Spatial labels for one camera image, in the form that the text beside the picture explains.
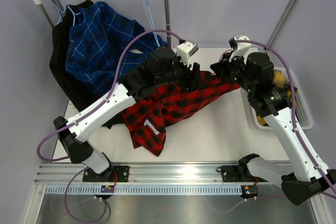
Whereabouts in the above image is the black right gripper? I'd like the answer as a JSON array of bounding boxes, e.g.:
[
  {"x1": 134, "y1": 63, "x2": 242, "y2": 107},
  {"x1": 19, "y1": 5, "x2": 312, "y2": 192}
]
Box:
[{"x1": 212, "y1": 50, "x2": 255, "y2": 94}]

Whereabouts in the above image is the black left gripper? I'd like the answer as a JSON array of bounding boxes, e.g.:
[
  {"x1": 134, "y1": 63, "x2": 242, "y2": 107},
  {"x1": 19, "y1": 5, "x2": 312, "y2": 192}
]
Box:
[{"x1": 155, "y1": 52, "x2": 204, "y2": 92}]

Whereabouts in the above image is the yellow plaid shirt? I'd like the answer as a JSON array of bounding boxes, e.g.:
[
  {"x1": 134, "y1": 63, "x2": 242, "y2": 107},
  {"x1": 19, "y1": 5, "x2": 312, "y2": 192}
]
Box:
[{"x1": 256, "y1": 69, "x2": 292, "y2": 127}]

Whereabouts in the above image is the red black checked shirt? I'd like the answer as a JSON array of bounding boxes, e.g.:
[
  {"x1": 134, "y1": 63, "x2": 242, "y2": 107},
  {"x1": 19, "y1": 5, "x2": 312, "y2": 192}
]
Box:
[{"x1": 121, "y1": 71, "x2": 239, "y2": 156}]

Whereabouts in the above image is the light blue wire hanger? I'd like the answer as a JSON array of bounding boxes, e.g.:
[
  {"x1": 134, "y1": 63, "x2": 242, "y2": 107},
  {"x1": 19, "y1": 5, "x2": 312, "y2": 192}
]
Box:
[{"x1": 140, "y1": 0, "x2": 161, "y2": 48}]

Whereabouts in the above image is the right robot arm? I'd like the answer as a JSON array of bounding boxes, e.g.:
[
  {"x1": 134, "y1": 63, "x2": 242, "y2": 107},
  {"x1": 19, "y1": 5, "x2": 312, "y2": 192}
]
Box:
[{"x1": 210, "y1": 52, "x2": 335, "y2": 206}]

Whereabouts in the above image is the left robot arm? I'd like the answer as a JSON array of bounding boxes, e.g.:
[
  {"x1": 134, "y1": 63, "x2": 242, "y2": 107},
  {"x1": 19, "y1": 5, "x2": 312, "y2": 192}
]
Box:
[{"x1": 54, "y1": 42, "x2": 204, "y2": 182}]

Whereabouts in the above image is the blue plaid shirt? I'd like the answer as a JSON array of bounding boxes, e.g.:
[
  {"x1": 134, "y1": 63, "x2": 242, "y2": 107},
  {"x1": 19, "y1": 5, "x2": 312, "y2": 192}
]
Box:
[{"x1": 66, "y1": 6, "x2": 167, "y2": 97}]

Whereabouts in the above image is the blue hanger on rack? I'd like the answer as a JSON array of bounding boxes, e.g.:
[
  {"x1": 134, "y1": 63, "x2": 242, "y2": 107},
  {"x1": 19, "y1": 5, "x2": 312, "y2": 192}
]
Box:
[
  {"x1": 49, "y1": 0, "x2": 63, "y2": 25},
  {"x1": 63, "y1": 0, "x2": 80, "y2": 26}
]

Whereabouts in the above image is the white perforated basket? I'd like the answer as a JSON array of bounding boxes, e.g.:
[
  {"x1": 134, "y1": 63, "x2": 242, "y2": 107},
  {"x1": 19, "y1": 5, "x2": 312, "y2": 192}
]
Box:
[{"x1": 250, "y1": 70, "x2": 313, "y2": 130}]

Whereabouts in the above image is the black garment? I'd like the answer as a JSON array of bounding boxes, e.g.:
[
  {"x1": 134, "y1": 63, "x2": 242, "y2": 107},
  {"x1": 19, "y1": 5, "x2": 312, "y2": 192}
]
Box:
[{"x1": 48, "y1": 0, "x2": 124, "y2": 130}]

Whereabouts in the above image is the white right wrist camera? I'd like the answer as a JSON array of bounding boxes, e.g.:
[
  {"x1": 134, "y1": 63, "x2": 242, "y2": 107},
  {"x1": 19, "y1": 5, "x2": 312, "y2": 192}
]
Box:
[{"x1": 228, "y1": 34, "x2": 251, "y2": 62}]

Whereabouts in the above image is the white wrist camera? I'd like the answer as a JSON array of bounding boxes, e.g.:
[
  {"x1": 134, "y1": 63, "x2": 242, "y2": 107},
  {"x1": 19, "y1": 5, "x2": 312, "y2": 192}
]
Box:
[
  {"x1": 228, "y1": 34, "x2": 251, "y2": 62},
  {"x1": 176, "y1": 40, "x2": 198, "y2": 67}
]

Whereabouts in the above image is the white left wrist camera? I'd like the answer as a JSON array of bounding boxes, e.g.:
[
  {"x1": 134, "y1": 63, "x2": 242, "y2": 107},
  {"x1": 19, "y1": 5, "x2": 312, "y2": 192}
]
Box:
[{"x1": 176, "y1": 40, "x2": 198, "y2": 67}]

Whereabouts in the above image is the aluminium mounting rail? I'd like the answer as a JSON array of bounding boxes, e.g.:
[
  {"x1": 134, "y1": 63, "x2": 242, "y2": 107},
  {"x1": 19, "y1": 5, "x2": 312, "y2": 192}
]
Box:
[{"x1": 34, "y1": 162, "x2": 297, "y2": 185}]

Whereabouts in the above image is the white slotted cable duct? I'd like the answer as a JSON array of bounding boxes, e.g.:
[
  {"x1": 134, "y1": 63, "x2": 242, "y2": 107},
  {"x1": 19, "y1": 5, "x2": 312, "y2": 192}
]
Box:
[{"x1": 45, "y1": 184, "x2": 242, "y2": 195}]

